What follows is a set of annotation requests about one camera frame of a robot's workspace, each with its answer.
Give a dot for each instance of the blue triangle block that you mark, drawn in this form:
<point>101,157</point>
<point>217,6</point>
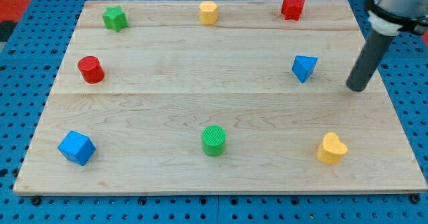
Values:
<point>303,67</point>

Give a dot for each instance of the green cylinder block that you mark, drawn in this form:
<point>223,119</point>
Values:
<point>213,140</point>

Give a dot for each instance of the light wooden board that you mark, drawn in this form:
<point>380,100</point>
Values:
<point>168,77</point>

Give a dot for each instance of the yellow hexagon block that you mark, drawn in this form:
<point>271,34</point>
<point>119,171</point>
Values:
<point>208,12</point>

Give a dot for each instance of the red star block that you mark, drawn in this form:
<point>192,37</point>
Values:
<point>292,9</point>

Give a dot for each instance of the red cylinder block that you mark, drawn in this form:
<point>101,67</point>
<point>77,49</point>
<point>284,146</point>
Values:
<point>91,69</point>

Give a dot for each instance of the yellow heart block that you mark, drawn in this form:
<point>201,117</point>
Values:
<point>331,150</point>

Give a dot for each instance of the green star block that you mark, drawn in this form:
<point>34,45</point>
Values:
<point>115,19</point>

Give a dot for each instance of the blue cube block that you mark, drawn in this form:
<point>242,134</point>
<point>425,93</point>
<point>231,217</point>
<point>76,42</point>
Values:
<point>77,148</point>

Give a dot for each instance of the grey cylindrical pointer rod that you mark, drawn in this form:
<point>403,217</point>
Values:
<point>368,60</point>

